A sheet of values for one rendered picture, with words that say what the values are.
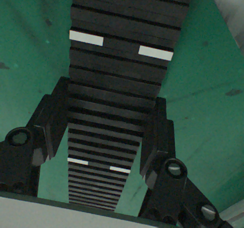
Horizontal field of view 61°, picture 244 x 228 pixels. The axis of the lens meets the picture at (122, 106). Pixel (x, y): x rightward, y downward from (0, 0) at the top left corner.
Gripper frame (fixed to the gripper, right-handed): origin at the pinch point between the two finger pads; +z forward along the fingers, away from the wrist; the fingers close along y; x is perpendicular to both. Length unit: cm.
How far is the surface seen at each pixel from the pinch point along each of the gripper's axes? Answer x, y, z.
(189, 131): -2.8, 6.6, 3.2
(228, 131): -1.9, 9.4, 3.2
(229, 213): -15.5, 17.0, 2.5
